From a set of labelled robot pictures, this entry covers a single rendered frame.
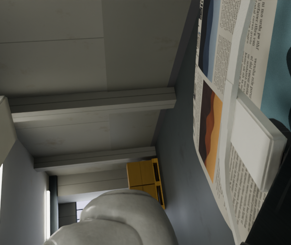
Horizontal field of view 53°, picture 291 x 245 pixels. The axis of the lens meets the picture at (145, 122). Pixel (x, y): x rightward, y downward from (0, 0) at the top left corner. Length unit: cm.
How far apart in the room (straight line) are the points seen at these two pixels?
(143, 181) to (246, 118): 700
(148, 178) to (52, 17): 470
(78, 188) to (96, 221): 860
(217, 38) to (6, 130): 19
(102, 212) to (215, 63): 27
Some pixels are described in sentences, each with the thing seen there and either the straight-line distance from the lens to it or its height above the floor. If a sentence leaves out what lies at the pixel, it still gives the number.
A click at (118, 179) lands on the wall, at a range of 902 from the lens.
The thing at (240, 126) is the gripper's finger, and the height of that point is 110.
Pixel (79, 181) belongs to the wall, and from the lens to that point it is 908.
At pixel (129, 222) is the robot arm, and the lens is 44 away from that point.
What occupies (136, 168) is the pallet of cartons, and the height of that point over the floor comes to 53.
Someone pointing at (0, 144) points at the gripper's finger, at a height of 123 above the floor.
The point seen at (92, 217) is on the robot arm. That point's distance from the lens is 47.
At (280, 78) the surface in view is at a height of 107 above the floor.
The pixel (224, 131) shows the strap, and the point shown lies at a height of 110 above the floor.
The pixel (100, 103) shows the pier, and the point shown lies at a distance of 471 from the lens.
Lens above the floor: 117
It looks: 8 degrees down
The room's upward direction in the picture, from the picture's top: 95 degrees counter-clockwise
